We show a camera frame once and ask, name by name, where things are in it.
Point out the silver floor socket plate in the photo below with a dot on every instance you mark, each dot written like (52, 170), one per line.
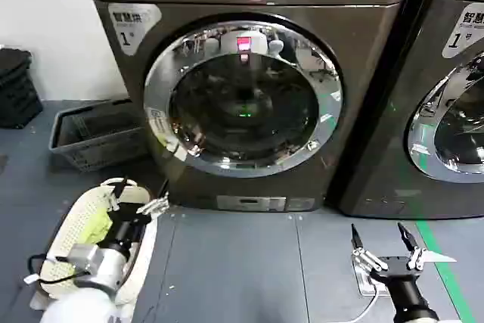
(365, 281)

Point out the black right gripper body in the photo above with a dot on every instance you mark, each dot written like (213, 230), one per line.
(404, 281)

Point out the grey dryer with control panel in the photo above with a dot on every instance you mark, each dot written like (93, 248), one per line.
(242, 35)

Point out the white perforated laundry basket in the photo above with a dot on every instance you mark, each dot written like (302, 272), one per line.
(75, 224)

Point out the stack of black crates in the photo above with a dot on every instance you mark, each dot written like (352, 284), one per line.
(17, 88)

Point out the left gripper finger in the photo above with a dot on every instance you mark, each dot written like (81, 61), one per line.
(153, 207)
(114, 198)

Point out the grey plastic basket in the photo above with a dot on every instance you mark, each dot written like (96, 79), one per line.
(94, 137)

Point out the white pointed floor marker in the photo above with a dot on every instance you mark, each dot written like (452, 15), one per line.
(438, 257)

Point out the yellow-green cloth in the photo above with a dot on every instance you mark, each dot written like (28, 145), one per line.
(96, 226)

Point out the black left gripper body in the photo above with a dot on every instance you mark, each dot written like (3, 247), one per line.
(126, 230)

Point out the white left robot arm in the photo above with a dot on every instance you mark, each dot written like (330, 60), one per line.
(89, 300)

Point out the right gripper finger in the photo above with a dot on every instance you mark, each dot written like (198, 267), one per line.
(412, 251)
(363, 256)

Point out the round glass dryer door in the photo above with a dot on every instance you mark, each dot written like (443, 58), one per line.
(242, 96)
(450, 126)

